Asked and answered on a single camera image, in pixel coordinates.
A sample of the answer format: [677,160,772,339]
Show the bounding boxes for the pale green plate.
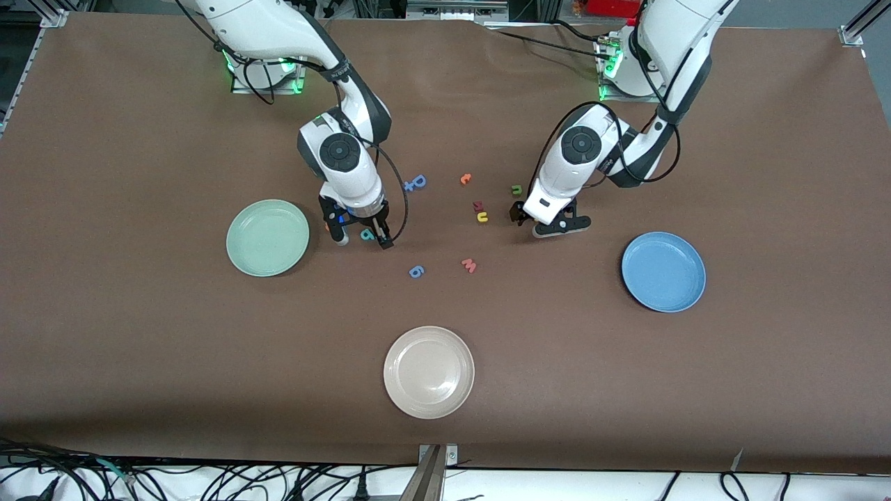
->
[226,199,310,278]

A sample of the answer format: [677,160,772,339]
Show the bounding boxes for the blue plate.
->
[621,232,707,313]

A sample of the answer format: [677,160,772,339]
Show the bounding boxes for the beige plate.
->
[383,326,475,420]

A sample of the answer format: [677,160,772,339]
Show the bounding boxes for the brown paper table cover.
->
[0,13,891,475]

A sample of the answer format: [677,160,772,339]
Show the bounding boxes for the red box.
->
[587,0,642,18]

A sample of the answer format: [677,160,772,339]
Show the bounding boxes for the black metal rack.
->
[406,0,509,22]

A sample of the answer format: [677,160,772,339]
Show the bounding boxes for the aluminium profile bar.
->
[839,0,891,48]

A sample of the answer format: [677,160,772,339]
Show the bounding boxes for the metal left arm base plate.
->
[597,38,670,104]

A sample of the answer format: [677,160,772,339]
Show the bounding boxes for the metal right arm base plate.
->
[231,59,308,95]

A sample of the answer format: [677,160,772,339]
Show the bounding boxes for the black cable on table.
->
[487,19,613,62]

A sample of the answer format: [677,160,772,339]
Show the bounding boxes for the metal table bracket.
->
[400,444,459,501]

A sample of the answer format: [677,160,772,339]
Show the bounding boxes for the black looped cable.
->
[719,471,751,501]

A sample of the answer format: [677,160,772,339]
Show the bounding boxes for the teal cable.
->
[97,457,134,486]

